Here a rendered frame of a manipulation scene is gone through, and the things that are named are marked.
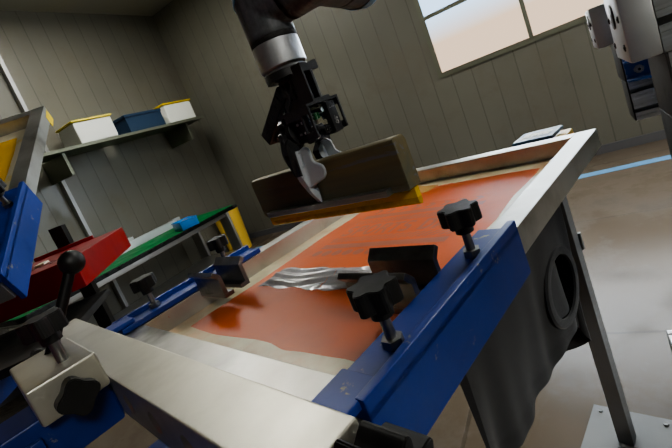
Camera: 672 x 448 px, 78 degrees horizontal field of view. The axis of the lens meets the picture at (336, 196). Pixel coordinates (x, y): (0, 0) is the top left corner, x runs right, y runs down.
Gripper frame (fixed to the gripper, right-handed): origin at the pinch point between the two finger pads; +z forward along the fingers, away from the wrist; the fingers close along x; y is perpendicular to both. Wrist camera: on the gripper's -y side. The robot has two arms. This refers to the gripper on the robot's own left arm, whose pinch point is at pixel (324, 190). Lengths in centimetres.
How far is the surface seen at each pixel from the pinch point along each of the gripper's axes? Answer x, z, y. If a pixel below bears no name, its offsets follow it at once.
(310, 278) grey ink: -6.1, 13.2, -5.0
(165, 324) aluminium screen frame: -24.3, 12.1, -25.6
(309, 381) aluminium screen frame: -28.8, 10.2, 21.0
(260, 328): -19.7, 13.6, -2.2
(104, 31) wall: 189, -214, -478
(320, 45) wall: 327, -96, -280
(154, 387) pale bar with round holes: -38.1, 5.1, 13.2
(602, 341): 63, 73, 13
